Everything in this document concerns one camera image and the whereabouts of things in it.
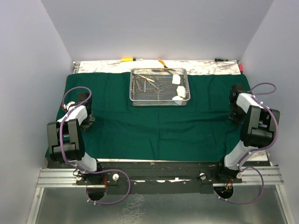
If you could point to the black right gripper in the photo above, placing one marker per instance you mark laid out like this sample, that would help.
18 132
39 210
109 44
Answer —
238 120

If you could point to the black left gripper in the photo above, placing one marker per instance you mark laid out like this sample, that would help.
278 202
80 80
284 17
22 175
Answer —
84 126

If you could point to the dark green surgical cloth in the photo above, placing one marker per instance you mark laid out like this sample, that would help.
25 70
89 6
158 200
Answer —
199 131

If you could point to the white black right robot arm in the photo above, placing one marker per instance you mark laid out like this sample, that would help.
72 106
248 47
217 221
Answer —
259 130

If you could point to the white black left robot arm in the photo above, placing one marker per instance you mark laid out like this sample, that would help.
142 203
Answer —
65 139

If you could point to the steel surgical forceps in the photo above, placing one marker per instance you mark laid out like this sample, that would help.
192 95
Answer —
140 84

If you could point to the steel surgical scissors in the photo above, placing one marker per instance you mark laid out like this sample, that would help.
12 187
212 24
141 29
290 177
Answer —
159 87

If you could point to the black green screwdriver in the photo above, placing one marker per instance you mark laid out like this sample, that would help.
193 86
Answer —
220 60

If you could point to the white gauze pad middle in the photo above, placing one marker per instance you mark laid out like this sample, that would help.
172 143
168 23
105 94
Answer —
181 91

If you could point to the white gauze pad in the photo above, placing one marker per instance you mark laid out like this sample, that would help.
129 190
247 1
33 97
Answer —
176 79
181 91
177 98

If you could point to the white gauze pad bottom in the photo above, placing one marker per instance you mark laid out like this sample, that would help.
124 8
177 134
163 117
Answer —
177 98

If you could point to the steel mesh instrument tray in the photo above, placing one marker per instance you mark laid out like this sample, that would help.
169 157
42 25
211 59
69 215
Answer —
150 98

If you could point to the white gauze pad top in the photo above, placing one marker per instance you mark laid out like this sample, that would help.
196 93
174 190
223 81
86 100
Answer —
176 79

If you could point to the steel tweezers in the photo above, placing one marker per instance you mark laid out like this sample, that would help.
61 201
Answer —
148 79

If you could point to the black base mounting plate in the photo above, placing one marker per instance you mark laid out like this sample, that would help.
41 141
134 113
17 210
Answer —
154 170

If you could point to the yellow black needle-nose pliers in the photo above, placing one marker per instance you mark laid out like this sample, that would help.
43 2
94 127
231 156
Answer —
163 66

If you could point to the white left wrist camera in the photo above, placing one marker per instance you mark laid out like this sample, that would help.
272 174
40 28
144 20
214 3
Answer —
66 107

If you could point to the yellow handled screwdriver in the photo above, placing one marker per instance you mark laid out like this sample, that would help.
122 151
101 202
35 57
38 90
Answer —
130 59

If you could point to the aluminium extrusion rail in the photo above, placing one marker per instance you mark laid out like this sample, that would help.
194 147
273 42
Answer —
68 177

